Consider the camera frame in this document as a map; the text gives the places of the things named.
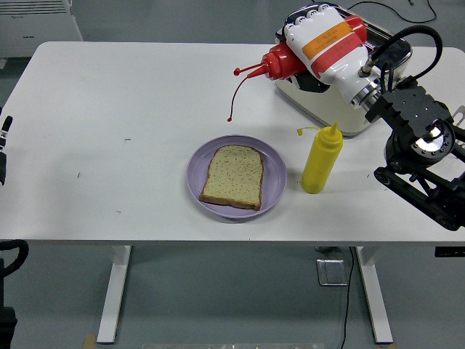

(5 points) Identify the black table control panel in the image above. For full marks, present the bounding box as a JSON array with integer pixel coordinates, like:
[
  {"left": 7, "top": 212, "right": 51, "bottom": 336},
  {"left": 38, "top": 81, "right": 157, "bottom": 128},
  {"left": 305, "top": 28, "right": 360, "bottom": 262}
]
[{"left": 434, "top": 246, "right": 465, "bottom": 257}]

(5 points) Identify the white table leg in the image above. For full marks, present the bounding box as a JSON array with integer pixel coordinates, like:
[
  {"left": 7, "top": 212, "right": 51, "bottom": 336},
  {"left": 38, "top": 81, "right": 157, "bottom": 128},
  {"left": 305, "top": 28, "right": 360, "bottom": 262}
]
[
  {"left": 97, "top": 245, "right": 133, "bottom": 345},
  {"left": 355, "top": 246, "right": 395, "bottom": 345}
]

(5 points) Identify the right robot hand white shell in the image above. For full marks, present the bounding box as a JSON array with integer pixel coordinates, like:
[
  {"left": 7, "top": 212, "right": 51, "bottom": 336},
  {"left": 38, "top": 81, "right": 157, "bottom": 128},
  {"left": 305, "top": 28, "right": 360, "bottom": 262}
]
[{"left": 283, "top": 2, "right": 383, "bottom": 101}]

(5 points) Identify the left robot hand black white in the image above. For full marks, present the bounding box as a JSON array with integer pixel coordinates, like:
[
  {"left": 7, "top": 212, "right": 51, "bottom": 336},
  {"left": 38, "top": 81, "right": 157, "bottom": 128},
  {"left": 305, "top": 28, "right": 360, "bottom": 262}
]
[{"left": 0, "top": 107, "right": 15, "bottom": 187}]

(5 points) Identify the yellow squeeze bottle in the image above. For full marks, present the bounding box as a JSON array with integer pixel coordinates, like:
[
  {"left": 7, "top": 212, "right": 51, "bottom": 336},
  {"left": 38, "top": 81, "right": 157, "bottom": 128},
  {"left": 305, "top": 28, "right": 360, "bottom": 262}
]
[{"left": 296, "top": 120, "right": 344, "bottom": 195}]

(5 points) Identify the cream and chrome toaster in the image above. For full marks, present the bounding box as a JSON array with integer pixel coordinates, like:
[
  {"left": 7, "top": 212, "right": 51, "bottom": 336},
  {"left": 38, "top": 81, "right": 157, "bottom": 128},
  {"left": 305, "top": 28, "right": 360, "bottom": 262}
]
[{"left": 273, "top": 7, "right": 414, "bottom": 138}]

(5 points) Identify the white floor appliance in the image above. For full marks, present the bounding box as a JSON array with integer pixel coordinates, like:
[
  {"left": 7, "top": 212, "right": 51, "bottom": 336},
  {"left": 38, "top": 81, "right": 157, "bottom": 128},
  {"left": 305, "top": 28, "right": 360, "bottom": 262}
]
[{"left": 0, "top": 0, "right": 84, "bottom": 70}]

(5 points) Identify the red squeeze bottle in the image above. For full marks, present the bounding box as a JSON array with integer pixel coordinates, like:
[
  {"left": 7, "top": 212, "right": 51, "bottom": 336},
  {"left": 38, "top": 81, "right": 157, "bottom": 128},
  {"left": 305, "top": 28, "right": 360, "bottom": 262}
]
[{"left": 226, "top": 15, "right": 368, "bottom": 123}]

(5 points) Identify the black toaster power cable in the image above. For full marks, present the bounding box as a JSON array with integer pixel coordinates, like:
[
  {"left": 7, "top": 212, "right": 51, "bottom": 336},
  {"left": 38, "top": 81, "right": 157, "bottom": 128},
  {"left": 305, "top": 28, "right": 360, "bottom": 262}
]
[{"left": 347, "top": 0, "right": 437, "bottom": 24}]

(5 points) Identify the black floor cable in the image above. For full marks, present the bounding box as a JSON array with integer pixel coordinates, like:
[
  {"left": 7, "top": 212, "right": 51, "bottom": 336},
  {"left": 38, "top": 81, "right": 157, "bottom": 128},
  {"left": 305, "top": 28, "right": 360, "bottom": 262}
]
[{"left": 339, "top": 246, "right": 355, "bottom": 349}]

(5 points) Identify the bread slice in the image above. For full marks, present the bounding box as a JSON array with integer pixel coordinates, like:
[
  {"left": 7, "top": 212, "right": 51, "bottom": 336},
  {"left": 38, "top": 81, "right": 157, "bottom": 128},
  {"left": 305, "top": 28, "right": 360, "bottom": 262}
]
[{"left": 198, "top": 144, "right": 264, "bottom": 212}]

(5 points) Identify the purple plate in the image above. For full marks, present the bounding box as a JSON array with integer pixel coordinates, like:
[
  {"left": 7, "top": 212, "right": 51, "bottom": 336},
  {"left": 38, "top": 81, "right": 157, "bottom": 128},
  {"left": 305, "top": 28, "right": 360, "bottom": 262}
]
[{"left": 186, "top": 135, "right": 288, "bottom": 220}]

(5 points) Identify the metal floor socket plate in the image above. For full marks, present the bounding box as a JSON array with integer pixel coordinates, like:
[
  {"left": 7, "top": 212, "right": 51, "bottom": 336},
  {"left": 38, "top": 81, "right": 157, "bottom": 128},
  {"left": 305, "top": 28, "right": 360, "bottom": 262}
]
[{"left": 315, "top": 257, "right": 349, "bottom": 287}]

